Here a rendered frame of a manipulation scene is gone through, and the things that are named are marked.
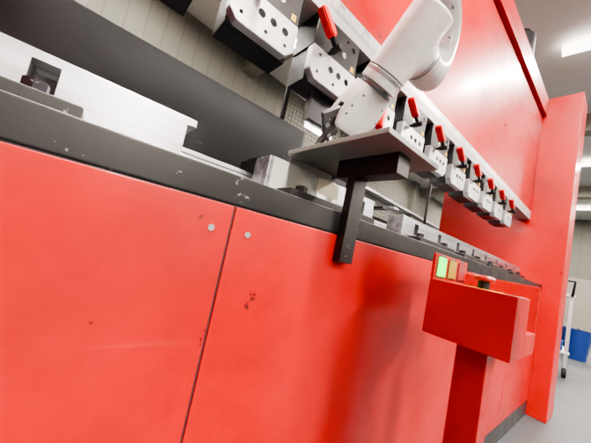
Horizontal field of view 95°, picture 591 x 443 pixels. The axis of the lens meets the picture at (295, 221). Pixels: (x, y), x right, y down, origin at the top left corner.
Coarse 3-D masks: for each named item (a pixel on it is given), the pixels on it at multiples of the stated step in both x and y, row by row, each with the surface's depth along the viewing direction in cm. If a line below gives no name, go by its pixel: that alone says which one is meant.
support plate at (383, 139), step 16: (384, 128) 43; (320, 144) 54; (336, 144) 51; (352, 144) 49; (368, 144) 48; (384, 144) 47; (400, 144) 45; (304, 160) 64; (320, 160) 62; (336, 160) 59; (416, 160) 50; (432, 160) 51
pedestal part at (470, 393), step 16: (464, 352) 60; (464, 368) 59; (480, 368) 57; (464, 384) 59; (480, 384) 57; (464, 400) 58; (480, 400) 56; (448, 416) 60; (464, 416) 57; (480, 416) 56; (448, 432) 59; (464, 432) 57; (480, 432) 57
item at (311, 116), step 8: (312, 96) 67; (320, 96) 69; (312, 104) 67; (320, 104) 69; (328, 104) 71; (304, 112) 68; (312, 112) 67; (320, 112) 69; (304, 120) 67; (312, 120) 68; (320, 120) 69; (312, 128) 69; (320, 128) 71
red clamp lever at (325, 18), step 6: (324, 6) 59; (318, 12) 60; (324, 12) 59; (324, 18) 60; (330, 18) 60; (324, 24) 61; (330, 24) 60; (330, 30) 60; (330, 36) 62; (336, 42) 62; (336, 48) 62; (342, 48) 62; (330, 54) 65
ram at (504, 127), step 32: (320, 0) 63; (352, 0) 70; (384, 0) 78; (480, 0) 121; (352, 32) 70; (384, 32) 79; (480, 32) 123; (480, 64) 125; (512, 64) 155; (416, 96) 92; (448, 96) 107; (480, 96) 128; (512, 96) 158; (480, 128) 130; (512, 128) 162; (512, 160) 166
